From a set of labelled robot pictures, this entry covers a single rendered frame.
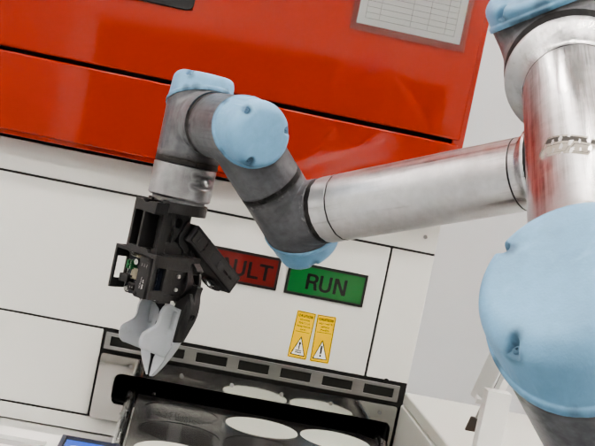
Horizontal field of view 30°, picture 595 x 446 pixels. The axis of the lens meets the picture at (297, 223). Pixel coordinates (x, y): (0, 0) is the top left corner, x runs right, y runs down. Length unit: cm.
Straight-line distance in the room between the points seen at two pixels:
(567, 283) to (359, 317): 103
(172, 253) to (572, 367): 77
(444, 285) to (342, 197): 201
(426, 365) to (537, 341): 260
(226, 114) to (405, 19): 47
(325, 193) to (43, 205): 54
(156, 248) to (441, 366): 202
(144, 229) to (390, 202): 30
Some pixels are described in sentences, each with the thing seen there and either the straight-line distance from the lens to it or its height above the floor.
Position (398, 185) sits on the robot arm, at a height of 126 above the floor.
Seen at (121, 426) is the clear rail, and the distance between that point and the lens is 141.
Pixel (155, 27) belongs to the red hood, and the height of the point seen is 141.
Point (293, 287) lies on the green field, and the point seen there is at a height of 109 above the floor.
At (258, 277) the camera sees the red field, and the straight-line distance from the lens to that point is 162.
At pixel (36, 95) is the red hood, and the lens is 158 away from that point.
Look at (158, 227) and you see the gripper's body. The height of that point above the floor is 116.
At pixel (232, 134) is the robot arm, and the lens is 117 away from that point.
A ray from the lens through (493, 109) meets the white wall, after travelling 320.
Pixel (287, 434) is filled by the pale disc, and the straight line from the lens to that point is 153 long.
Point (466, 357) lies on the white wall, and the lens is 324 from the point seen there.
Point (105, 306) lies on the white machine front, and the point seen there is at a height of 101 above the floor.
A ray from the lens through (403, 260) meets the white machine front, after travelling 164.
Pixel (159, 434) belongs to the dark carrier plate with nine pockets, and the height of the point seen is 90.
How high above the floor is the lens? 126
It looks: 3 degrees down
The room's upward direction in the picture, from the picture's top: 12 degrees clockwise
